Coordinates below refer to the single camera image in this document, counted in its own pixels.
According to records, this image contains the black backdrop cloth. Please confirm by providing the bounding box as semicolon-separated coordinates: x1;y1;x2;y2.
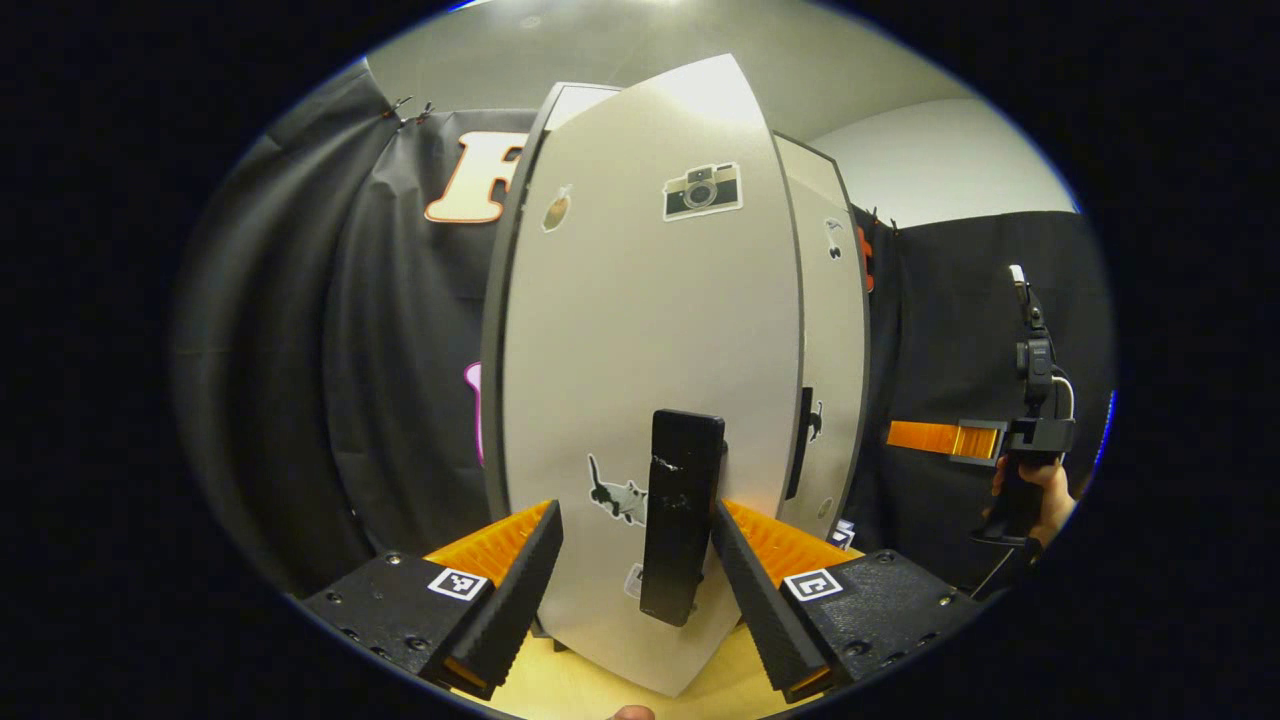
175;60;1116;601

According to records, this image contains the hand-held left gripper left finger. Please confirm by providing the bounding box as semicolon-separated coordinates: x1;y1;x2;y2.
300;500;564;699

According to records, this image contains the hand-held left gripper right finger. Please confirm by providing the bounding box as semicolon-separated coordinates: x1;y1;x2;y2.
710;498;986;704

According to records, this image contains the grey cabinet door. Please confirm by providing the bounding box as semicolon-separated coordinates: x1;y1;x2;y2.
500;55;807;698
775;135;870;543

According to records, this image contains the grey shoe cabinet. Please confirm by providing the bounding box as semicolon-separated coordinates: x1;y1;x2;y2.
480;82;871;546

